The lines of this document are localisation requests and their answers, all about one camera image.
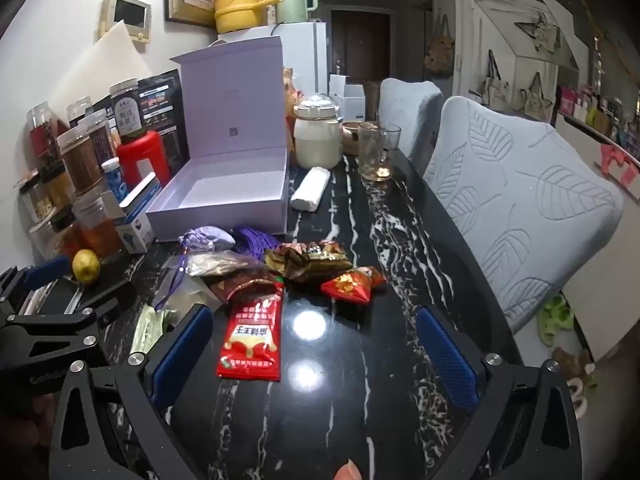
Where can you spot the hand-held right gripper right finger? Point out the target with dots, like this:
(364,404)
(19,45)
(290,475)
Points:
(447,360)

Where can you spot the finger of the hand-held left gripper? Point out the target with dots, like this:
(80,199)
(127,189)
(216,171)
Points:
(102,305)
(47,270)

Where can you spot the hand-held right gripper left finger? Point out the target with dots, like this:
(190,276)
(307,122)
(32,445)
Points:
(182,355)

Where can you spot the clear zip bag pale beans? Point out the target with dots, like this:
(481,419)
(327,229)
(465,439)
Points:
(150,327)

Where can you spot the red sauce packet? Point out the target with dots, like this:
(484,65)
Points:
(252,337)

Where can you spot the maroon foil packet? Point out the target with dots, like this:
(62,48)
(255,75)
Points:
(247,287)

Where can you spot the lilac sachet purple tassel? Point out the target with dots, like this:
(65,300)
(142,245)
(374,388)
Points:
(205,240)

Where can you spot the small red snack packet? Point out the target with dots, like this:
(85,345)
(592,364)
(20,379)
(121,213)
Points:
(350,285)

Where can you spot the brown green cereal packet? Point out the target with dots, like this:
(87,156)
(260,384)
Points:
(307,262)

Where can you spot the lilac gift box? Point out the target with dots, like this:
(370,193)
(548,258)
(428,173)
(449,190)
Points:
(225,195)

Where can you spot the person's right hand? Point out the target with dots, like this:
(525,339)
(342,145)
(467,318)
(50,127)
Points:
(348,471)

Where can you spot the yellow lemon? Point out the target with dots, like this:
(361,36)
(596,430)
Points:
(87,267)

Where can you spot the silver foil packet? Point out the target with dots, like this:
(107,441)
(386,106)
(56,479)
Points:
(222,262)

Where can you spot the blue white carton box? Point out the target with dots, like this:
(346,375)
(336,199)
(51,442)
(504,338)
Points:
(140,210)

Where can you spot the cluster of lidded plastic jars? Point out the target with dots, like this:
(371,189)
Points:
(80,165)

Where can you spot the blue white tablet tube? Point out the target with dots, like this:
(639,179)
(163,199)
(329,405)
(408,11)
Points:
(114,180)

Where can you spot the green slippers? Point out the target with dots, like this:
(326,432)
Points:
(555,317)

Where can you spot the brown plush slippers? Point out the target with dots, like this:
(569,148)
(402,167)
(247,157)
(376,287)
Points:
(572,375)

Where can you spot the red canister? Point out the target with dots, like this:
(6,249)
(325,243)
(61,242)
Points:
(140,157)

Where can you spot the black oats pouch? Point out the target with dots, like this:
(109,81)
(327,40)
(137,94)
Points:
(162,110)

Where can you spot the white rolled towel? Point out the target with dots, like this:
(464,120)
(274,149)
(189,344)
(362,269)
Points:
(311,189)

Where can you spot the white foam board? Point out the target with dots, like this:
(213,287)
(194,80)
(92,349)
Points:
(105,67)

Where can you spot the clear glass cup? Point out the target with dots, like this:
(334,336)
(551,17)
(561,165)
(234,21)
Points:
(379,152)

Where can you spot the brown ceramic bowl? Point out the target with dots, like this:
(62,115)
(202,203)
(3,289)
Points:
(351,137)

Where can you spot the cream ceramic lidded jar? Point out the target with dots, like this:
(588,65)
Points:
(317,135)

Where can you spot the pink cloth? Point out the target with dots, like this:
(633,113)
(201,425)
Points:
(620,162)

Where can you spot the cream tote bag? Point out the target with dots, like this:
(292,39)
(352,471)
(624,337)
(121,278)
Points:
(496,87)
(535,100)

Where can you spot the orange printed snack bag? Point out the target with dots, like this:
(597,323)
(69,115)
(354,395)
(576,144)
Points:
(294,95)

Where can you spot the white boxes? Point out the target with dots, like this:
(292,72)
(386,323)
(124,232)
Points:
(347,92)

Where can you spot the row of cosmetic bottles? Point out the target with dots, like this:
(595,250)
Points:
(600,115)

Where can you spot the white stair cabinet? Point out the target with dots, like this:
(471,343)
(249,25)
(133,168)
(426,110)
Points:
(520,60)

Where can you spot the brown patterned tote bag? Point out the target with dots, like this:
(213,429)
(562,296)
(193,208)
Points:
(440,50)

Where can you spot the yellow pot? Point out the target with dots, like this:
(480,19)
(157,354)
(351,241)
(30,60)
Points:
(237,12)

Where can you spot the white fridge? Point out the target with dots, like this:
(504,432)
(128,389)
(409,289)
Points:
(305,55)

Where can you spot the dark brown door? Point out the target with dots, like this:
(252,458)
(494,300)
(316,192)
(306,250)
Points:
(360,45)

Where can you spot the pale green kettle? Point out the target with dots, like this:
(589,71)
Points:
(295,2)

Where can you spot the beige wall intercom panel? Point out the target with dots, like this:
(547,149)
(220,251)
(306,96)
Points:
(125,17)

